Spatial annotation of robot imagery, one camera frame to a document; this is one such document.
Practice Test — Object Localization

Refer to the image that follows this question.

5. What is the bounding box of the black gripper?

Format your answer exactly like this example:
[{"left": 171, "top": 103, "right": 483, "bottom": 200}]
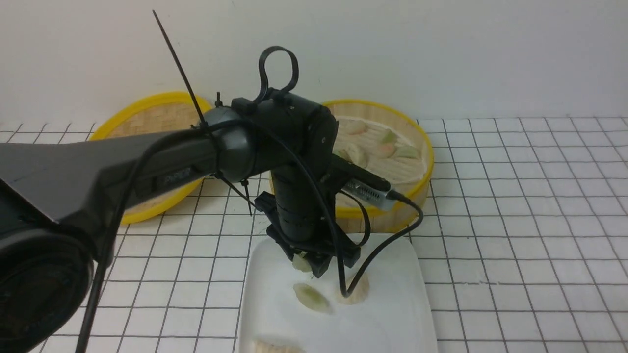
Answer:
[{"left": 254, "top": 167, "right": 361, "bottom": 278}]

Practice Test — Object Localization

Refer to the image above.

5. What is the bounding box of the green dumpling cluster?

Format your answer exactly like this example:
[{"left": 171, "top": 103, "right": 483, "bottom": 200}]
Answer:
[
  {"left": 292, "top": 252, "right": 313, "bottom": 273},
  {"left": 292, "top": 283, "right": 333, "bottom": 314}
]

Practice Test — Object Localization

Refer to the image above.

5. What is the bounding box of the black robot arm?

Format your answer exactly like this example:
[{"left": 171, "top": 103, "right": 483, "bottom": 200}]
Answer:
[{"left": 1, "top": 89, "right": 360, "bottom": 353}]

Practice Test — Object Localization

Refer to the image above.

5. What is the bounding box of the white dumpling on plate centre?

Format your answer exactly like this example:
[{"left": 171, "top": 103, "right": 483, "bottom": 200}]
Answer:
[{"left": 336, "top": 272, "right": 370, "bottom": 305}]

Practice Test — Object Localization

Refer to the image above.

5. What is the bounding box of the white square plate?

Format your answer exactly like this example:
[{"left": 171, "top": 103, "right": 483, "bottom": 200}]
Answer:
[{"left": 236, "top": 237, "right": 438, "bottom": 353}]

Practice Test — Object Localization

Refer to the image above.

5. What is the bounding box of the white dumpling plate bottom edge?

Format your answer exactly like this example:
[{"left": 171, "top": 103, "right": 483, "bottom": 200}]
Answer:
[{"left": 253, "top": 339, "right": 306, "bottom": 353}]

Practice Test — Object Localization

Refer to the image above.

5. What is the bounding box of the white dumpling steamer centre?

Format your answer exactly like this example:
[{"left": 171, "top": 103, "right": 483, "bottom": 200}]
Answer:
[{"left": 344, "top": 143, "right": 368, "bottom": 169}]

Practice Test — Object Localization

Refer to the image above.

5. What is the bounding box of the pink dumpling right of steamer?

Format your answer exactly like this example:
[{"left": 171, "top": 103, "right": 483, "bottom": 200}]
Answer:
[{"left": 372, "top": 143, "right": 396, "bottom": 159}]

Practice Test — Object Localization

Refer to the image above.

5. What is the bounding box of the pink dumpling of steamer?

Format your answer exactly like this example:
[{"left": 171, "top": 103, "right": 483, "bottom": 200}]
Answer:
[
  {"left": 372, "top": 143, "right": 396, "bottom": 159},
  {"left": 345, "top": 119, "right": 368, "bottom": 135}
]

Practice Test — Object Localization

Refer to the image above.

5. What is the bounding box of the bamboo steamer basket yellow rim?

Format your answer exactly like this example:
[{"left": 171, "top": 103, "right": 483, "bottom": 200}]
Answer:
[{"left": 323, "top": 99, "right": 434, "bottom": 234}]

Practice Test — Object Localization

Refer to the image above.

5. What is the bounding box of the pink dumpling back of steamer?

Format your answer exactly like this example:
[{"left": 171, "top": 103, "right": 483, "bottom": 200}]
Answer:
[{"left": 345, "top": 119, "right": 368, "bottom": 135}]

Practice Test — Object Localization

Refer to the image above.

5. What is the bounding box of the green dumpling far right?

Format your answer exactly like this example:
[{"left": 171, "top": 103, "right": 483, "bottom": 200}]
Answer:
[{"left": 393, "top": 145, "right": 421, "bottom": 159}]

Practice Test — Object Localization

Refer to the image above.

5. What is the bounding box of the green dumpling right back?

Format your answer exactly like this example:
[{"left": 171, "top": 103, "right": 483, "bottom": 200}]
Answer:
[{"left": 379, "top": 129, "right": 397, "bottom": 145}]

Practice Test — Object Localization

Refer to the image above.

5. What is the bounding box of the bamboo steamer lid yellow rim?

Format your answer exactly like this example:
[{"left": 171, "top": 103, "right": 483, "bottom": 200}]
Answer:
[{"left": 89, "top": 92, "right": 202, "bottom": 224}]

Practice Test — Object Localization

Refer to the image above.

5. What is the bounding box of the wrist camera with silver body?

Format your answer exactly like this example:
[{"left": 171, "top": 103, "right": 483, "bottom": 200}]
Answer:
[{"left": 329, "top": 154, "right": 399, "bottom": 211}]

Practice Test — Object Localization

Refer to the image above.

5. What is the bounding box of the black camera cable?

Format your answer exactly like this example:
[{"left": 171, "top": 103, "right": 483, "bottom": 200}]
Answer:
[{"left": 255, "top": 46, "right": 424, "bottom": 299}]

